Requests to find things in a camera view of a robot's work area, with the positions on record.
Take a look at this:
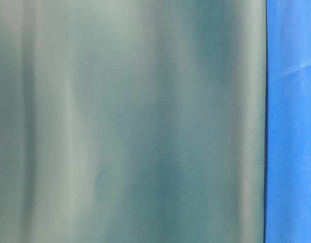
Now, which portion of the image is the teal backdrop curtain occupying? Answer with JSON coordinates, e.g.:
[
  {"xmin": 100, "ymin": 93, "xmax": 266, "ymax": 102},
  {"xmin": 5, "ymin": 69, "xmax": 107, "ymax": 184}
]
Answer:
[{"xmin": 0, "ymin": 1, "xmax": 266, "ymax": 242}]

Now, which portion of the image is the blue table cloth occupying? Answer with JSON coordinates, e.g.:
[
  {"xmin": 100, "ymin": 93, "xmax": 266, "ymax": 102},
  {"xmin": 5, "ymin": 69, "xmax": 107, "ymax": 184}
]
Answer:
[{"xmin": 265, "ymin": 1, "xmax": 311, "ymax": 242}]

